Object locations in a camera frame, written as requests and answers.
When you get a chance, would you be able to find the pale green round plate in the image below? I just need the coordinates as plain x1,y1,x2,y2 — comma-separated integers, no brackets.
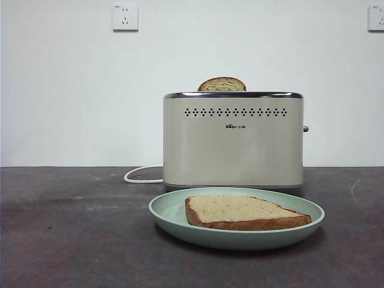
148,186,326,251

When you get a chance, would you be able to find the small brown bread slice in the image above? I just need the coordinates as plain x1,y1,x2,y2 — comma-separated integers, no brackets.
196,77,248,92

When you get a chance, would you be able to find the cream two-slot toaster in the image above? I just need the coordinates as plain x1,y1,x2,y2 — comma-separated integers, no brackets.
163,91,310,193

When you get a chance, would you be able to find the white toaster power cord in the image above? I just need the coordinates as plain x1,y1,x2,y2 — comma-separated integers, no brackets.
124,165,165,184

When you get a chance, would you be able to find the large brown bread slice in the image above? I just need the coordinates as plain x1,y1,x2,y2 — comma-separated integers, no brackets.
184,194,313,232

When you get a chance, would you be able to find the white wall socket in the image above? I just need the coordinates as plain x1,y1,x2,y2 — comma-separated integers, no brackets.
368,4,384,32
112,3,139,32

